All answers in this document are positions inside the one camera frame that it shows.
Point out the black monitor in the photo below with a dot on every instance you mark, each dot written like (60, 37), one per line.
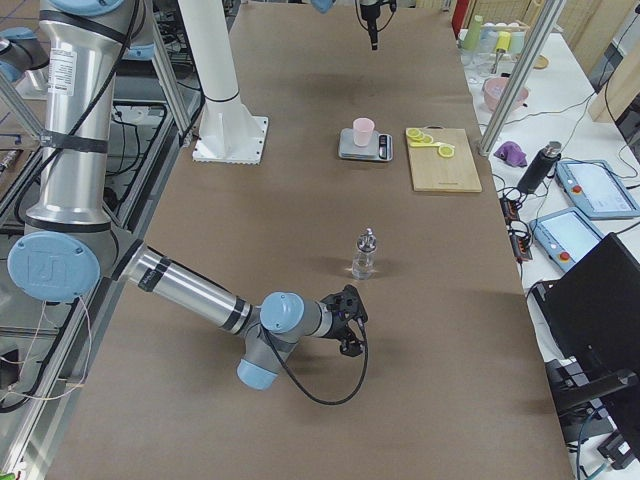
(593, 314)

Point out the green tumbler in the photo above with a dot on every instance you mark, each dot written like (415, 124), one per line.
(472, 37)

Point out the wooden cutting board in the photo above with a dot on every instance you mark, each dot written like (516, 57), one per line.
(432, 173)

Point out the pink bowl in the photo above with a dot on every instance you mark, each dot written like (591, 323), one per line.
(493, 90)

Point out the lemon slice middle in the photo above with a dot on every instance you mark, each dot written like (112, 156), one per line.
(421, 136)

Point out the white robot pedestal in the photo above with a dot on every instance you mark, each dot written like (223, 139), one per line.
(228, 132)

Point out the pink plastic cup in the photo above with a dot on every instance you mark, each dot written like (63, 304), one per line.
(362, 129)

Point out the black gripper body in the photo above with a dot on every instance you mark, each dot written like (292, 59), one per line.
(337, 331)
(372, 22)

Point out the black thermos bottle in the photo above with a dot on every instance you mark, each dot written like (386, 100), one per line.
(541, 165)

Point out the blue teach pendant far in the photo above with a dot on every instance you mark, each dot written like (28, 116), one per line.
(596, 190)

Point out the aluminium frame post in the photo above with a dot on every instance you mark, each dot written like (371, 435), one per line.
(538, 35)

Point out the purple cloth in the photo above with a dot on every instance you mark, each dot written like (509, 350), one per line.
(512, 154)

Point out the black power strip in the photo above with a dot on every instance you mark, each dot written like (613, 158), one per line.
(518, 231)

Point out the clear glass sauce bottle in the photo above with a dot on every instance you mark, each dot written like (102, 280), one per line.
(364, 256)

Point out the lemon slice on right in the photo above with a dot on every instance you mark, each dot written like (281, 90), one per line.
(446, 150)

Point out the yellow plastic knife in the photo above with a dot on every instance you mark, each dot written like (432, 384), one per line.
(438, 145)

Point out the blue teach pendant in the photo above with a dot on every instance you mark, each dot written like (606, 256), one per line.
(596, 190)
(566, 236)

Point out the blue teach pendant near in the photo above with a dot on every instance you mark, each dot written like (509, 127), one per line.
(566, 236)

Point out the silver kitchen scale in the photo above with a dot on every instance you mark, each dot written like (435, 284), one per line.
(379, 149)

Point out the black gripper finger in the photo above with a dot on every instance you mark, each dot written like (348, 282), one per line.
(373, 35)
(350, 346)

